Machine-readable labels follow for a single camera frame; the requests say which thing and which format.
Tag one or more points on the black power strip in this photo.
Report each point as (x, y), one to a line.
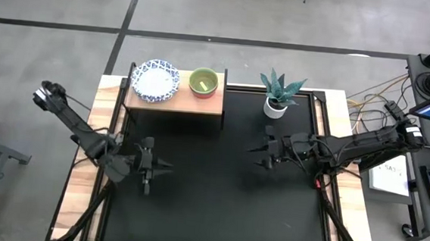
(395, 109)

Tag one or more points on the black metal table frame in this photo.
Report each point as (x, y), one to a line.
(318, 94)

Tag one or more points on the red plastic bowl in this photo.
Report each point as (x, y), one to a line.
(202, 95)

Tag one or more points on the black caster wheel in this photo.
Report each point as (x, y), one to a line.
(407, 231)

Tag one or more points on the grey computer desk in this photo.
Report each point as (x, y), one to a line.
(421, 214)

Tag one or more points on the green snake plant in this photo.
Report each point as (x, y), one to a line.
(280, 86)

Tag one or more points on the black table mat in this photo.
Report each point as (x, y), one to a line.
(215, 219)

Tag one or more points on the yellow plastic bowl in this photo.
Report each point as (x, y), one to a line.
(203, 81)

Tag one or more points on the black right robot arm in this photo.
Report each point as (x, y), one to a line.
(373, 143)

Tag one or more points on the small red tag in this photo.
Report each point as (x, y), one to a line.
(317, 183)

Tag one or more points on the wooden shelf with black posts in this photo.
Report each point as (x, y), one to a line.
(186, 103)

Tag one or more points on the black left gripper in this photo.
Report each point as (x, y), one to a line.
(147, 165)

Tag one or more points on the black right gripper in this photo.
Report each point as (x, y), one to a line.
(292, 148)

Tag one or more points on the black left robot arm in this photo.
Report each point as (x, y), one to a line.
(71, 120)

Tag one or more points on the white paper sign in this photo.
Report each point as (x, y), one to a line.
(389, 180)

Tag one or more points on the white plant pot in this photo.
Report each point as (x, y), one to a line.
(275, 110)

